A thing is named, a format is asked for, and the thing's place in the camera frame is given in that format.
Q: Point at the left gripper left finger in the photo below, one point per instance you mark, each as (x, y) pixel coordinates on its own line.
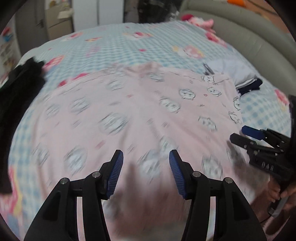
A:
(57, 218)

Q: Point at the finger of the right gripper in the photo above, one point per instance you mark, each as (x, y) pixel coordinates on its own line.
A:
(251, 145)
(269, 136)

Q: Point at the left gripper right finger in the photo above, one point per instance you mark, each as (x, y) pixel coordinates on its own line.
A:
(234, 218)

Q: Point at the pink cartoon pajama pants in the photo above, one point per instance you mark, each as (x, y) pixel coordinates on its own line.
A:
(146, 111)

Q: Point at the folded white grey clothes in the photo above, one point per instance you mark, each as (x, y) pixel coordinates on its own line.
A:
(245, 79)

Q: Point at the person's right hand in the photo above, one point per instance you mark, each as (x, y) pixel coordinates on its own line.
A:
(282, 199)

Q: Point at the grey padded headboard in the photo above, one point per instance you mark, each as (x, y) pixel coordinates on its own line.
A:
(265, 46)

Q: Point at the pink plush toy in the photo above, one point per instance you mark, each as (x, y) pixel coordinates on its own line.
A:
(199, 22)

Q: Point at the blue checkered bed blanket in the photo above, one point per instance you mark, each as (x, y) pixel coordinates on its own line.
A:
(174, 44)

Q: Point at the orange plush toy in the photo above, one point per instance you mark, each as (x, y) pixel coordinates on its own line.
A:
(240, 3)

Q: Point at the black garment on bed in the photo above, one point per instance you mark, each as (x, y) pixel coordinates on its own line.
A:
(23, 85)

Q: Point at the cardboard box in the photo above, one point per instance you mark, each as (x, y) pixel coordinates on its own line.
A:
(58, 15)

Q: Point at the dark grey door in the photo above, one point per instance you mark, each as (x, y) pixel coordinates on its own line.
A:
(31, 29)

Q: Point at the white wardrobe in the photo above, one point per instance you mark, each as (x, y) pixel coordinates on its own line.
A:
(92, 13)

